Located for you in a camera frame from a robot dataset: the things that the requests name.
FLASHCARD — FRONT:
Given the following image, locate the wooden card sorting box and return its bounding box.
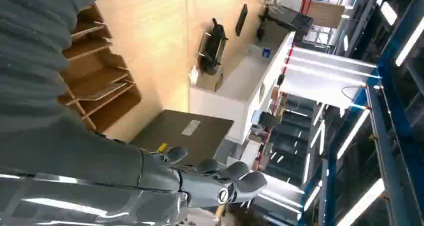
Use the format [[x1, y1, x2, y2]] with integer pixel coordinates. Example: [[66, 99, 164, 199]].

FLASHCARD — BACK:
[[56, 2, 143, 134]]

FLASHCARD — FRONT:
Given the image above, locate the black flat device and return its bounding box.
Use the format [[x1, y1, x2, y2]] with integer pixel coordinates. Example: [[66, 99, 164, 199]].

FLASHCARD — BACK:
[[234, 3, 249, 38]]

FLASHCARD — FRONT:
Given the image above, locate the grey laptop with stickers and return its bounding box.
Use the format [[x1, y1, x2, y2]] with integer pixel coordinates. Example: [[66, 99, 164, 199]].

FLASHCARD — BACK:
[[130, 109, 235, 166]]

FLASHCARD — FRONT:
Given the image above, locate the black side table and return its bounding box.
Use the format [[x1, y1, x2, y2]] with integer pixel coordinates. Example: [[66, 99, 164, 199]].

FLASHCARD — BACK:
[[256, 5, 314, 43]]

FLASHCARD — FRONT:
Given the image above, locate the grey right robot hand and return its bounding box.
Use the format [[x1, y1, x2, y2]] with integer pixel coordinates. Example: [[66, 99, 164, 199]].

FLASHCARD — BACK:
[[0, 113, 268, 226]]

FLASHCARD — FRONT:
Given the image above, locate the black router with antennas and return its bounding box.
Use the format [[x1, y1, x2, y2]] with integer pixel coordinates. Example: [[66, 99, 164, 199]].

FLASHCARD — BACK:
[[197, 17, 229, 76]]

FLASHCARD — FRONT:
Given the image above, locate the white paper slip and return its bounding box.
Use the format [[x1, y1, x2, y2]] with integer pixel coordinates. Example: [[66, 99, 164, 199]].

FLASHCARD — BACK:
[[188, 65, 200, 86]]

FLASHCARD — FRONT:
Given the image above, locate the white side table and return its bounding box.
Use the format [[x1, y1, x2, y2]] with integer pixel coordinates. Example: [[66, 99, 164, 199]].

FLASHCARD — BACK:
[[188, 31, 296, 145]]

